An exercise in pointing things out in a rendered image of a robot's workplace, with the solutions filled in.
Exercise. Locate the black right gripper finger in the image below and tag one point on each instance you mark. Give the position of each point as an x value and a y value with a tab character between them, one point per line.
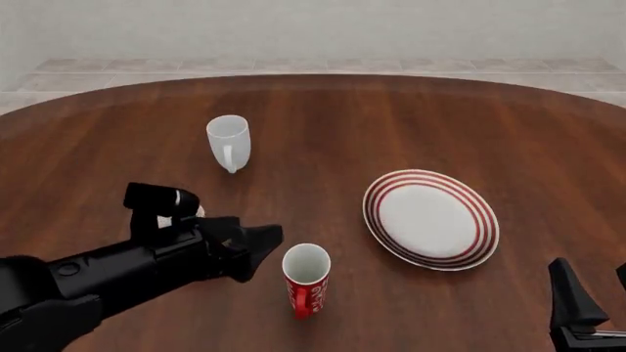
622	276
572	297

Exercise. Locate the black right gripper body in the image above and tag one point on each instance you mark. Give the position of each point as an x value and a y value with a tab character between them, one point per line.
587	339

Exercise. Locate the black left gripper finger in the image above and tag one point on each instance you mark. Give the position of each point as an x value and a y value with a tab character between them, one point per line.
264	238
237	265

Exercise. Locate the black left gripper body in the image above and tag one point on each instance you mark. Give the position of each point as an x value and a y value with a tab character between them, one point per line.
220	234

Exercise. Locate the red mug with white pattern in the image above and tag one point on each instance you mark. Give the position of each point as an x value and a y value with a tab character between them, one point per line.
307	289

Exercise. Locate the white plate with red rings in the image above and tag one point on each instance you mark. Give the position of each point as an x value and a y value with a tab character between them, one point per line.
430	220

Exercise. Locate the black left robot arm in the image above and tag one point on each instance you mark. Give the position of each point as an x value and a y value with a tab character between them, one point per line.
73	278

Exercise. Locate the tall white mug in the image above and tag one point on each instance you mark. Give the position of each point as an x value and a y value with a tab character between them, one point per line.
230	141

